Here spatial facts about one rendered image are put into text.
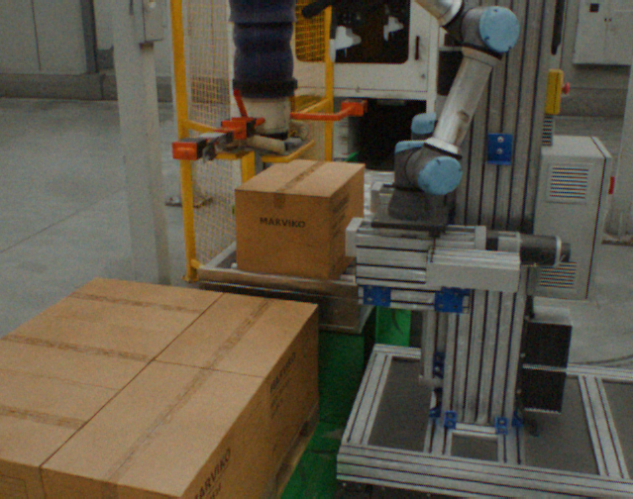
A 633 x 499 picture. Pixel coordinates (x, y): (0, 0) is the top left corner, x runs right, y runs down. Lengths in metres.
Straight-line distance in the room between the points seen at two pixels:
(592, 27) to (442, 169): 9.35
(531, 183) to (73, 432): 1.55
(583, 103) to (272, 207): 9.01
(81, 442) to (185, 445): 0.28
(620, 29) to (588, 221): 9.09
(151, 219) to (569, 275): 2.29
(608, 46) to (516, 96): 9.07
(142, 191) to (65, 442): 2.03
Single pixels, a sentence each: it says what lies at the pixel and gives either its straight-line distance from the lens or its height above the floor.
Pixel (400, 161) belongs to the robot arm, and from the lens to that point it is 2.15.
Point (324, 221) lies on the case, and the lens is 2.79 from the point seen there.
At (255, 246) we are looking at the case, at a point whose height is 0.72.
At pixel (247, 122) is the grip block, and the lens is 2.39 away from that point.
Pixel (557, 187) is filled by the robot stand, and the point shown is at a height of 1.13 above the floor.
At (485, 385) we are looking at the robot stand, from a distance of 2.61.
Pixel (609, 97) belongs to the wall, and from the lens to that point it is 11.54.
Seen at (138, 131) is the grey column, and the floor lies 1.03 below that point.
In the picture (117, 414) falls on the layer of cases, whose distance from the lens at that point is 2.17.
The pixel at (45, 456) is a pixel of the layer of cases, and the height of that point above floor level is 0.54.
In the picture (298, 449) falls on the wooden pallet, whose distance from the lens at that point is 2.86.
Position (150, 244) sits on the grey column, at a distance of 3.94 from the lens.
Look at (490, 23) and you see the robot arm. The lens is 2.02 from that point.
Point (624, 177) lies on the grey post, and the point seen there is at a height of 0.47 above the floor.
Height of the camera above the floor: 1.68
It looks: 19 degrees down
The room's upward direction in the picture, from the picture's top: straight up
